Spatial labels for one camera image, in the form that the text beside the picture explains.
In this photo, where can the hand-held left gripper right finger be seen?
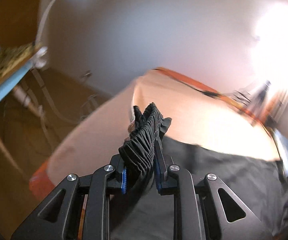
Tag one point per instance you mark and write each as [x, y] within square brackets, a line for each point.
[158, 177]

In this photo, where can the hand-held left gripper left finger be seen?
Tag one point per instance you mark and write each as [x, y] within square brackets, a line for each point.
[123, 182]

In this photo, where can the black pants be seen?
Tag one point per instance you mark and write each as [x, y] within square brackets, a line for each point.
[221, 170]

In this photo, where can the tan blanket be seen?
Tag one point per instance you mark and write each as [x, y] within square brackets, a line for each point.
[104, 135]

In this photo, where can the table with beige cloth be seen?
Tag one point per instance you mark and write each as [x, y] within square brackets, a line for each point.
[40, 182]

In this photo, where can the folded light blue towel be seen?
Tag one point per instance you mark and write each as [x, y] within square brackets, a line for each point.
[287, 150]

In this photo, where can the yellow patterned cloth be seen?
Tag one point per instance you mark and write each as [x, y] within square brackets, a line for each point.
[4, 62]

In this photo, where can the white gooseneck desk lamp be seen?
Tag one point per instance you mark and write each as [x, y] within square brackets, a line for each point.
[44, 20]

